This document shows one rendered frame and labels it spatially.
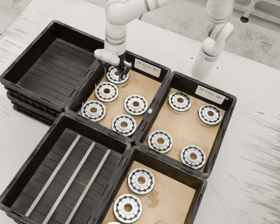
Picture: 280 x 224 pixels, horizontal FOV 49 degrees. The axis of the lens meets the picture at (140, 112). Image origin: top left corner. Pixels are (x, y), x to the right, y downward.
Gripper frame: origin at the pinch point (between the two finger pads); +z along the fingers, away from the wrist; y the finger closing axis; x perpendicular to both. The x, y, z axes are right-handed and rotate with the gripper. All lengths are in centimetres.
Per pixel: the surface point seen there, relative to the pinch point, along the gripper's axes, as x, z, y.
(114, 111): 5.4, 17.8, -3.8
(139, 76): -17.1, 17.7, -5.1
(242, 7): -189, 86, -39
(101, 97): 3.1, 15.0, 3.6
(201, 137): -0.5, 17.8, -41.4
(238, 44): -157, 100, -48
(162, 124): 1.6, 17.8, -24.4
